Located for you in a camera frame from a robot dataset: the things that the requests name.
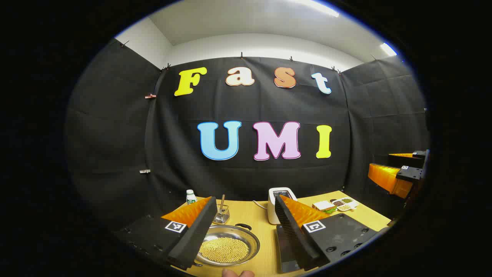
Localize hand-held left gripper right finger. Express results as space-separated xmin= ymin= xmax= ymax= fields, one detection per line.
xmin=274 ymin=194 xmax=379 ymax=272

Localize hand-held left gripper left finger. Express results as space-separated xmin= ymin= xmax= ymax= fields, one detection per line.
xmin=113 ymin=196 xmax=218 ymax=270

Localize stainless steel pot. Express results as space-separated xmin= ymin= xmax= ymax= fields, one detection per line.
xmin=194 ymin=223 xmax=261 ymax=267

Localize pile of yellow soybeans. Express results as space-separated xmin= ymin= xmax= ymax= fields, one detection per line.
xmin=199 ymin=237 xmax=249 ymax=264

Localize white toaster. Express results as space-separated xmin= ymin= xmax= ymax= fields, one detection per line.
xmin=268 ymin=187 xmax=297 ymax=225

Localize sandwich with lettuce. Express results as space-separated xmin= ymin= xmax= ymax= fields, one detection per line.
xmin=312 ymin=200 xmax=337 ymax=214

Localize white divided dish of beans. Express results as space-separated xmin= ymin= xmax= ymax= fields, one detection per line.
xmin=330 ymin=197 xmax=360 ymax=212

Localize black backdrop cloth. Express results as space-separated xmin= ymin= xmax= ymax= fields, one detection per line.
xmin=65 ymin=38 xmax=430 ymax=231

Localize small wire basket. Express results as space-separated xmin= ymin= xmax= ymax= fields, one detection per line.
xmin=213 ymin=204 xmax=230 ymax=225

